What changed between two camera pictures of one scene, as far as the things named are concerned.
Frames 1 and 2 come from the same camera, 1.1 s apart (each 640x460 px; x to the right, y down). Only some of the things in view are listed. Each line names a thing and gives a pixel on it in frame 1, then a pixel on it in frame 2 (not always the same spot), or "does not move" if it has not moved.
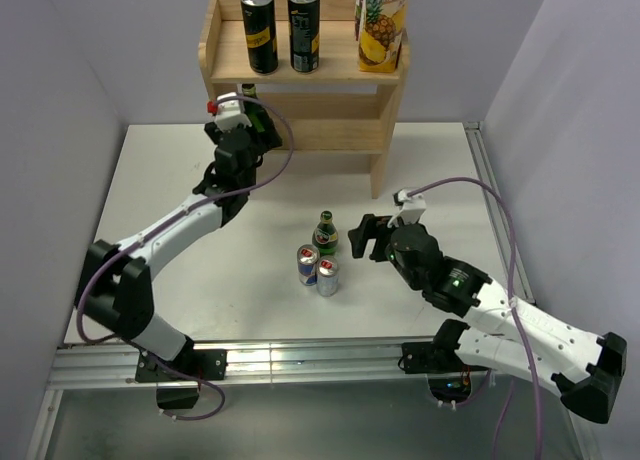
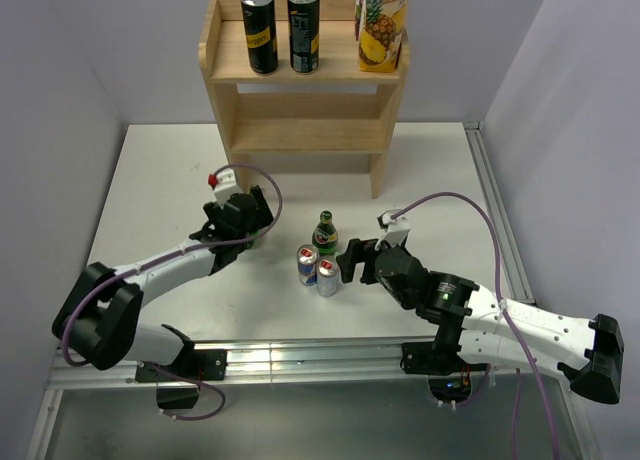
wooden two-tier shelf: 336,109 does not move
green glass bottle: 325,235 does not move
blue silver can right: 327,276 does not move
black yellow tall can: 258,5 does not move
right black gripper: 373,226 → 358,251
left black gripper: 212,131 → 262,216
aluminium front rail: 255,363 does not move
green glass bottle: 257,113 → 249,244
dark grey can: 304,28 does not move
